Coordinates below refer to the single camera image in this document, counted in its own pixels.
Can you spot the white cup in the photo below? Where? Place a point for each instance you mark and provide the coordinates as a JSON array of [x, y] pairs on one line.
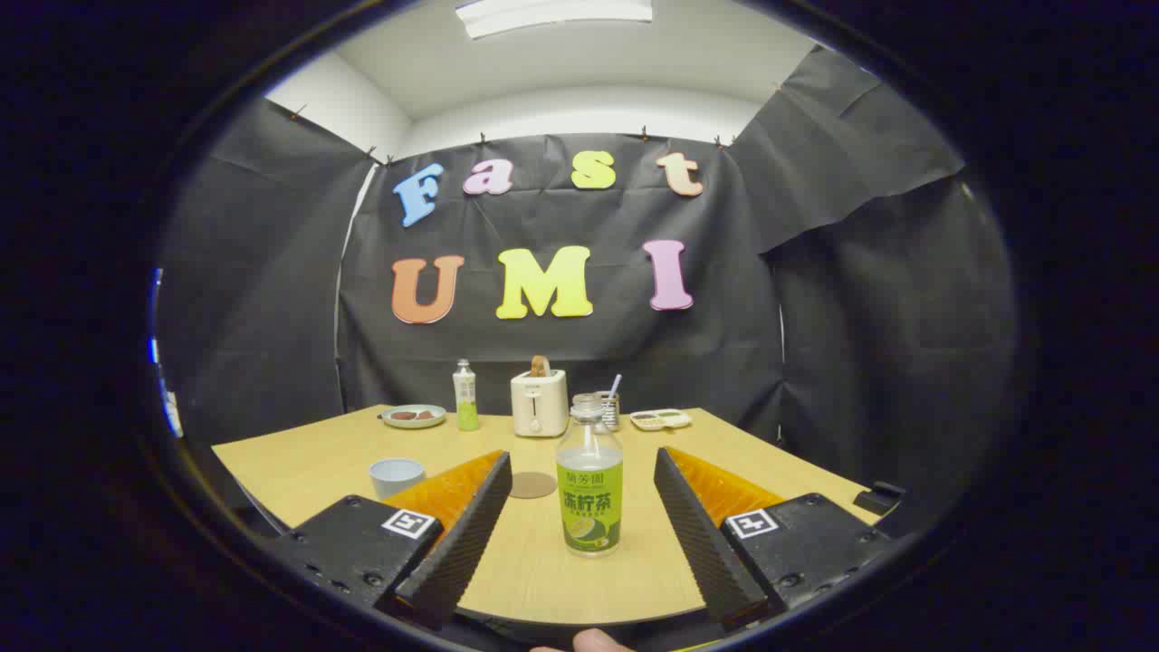
[[396, 475]]

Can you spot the white toaster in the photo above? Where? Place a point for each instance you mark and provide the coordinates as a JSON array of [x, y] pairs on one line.
[[539, 407]]

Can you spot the pale green plate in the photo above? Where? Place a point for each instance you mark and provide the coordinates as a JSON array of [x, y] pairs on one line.
[[412, 422]]

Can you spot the small black device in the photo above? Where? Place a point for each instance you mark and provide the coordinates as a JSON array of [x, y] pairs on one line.
[[878, 499]]

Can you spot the round brown coaster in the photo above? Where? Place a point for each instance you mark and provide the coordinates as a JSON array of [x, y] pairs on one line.
[[534, 486]]

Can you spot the brown bread slice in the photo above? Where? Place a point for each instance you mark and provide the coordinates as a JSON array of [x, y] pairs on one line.
[[540, 365]]

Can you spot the blue white straw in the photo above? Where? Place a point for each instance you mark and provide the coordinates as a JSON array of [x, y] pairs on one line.
[[615, 386]]

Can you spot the white divided tray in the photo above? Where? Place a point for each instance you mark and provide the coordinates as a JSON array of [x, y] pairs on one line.
[[661, 419]]

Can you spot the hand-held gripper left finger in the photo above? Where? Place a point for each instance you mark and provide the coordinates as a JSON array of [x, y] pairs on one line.
[[462, 543]]

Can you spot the small white label drink bottle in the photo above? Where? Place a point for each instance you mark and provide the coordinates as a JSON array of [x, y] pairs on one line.
[[465, 398]]

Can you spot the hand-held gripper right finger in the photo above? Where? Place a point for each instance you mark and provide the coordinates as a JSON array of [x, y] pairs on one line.
[[702, 543]]

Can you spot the green label juice bottle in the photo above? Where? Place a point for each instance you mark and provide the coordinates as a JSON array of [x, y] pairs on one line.
[[589, 507]]

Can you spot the ceiling light panel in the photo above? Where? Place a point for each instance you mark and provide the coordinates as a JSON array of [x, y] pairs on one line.
[[552, 14]]

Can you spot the wooden table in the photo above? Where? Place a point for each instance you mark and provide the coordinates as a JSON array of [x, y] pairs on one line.
[[543, 570]]

